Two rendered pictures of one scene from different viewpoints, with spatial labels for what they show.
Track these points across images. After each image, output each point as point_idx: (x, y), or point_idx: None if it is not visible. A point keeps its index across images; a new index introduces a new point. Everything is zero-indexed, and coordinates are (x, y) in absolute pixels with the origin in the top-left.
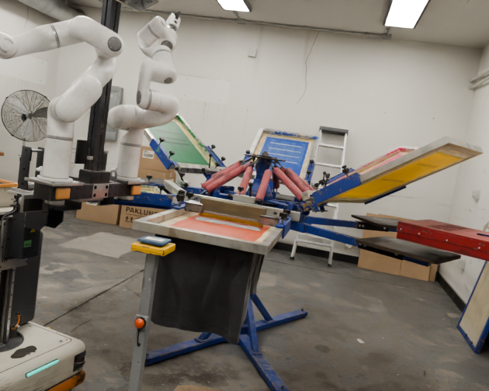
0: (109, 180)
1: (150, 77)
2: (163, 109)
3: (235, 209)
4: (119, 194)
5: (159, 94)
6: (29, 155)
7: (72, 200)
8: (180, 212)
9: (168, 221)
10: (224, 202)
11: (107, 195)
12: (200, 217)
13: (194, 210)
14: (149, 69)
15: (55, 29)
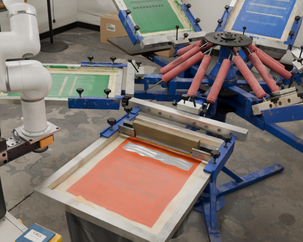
0: (14, 138)
1: (0, 59)
2: (30, 89)
3: (167, 138)
4: (24, 152)
5: (19, 74)
6: None
7: None
8: (111, 139)
9: (89, 163)
10: (156, 128)
11: (7, 161)
12: (131, 144)
13: (127, 134)
14: None
15: None
